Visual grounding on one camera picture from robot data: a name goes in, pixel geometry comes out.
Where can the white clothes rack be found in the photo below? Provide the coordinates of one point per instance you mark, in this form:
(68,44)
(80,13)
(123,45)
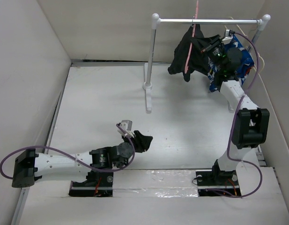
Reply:
(156,20)

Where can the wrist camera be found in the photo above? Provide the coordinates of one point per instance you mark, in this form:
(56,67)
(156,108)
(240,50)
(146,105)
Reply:
(125,128)
(228,35)

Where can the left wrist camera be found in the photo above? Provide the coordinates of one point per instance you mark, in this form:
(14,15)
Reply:
(125,128)

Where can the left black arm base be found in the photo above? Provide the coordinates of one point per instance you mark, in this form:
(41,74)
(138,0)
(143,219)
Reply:
(97,184)

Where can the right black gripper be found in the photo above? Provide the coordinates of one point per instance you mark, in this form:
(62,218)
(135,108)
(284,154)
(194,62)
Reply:
(213,41)

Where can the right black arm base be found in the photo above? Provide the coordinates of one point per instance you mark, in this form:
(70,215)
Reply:
(214,182)

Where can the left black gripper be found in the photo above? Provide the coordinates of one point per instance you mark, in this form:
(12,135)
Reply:
(141,142)

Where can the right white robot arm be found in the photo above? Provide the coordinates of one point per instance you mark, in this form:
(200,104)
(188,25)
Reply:
(250,123)

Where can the black trousers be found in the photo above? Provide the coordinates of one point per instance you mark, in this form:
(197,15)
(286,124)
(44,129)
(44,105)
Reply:
(198,61)

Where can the pink plastic hanger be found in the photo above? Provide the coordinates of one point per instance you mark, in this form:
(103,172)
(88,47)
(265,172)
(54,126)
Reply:
(193,34)

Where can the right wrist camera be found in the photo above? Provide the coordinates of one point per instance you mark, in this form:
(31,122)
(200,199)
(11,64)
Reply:
(228,35)

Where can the blue patterned garment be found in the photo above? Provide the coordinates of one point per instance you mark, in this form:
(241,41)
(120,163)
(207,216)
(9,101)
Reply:
(242,65)

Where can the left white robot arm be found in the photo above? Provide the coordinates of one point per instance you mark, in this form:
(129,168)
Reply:
(32,167)

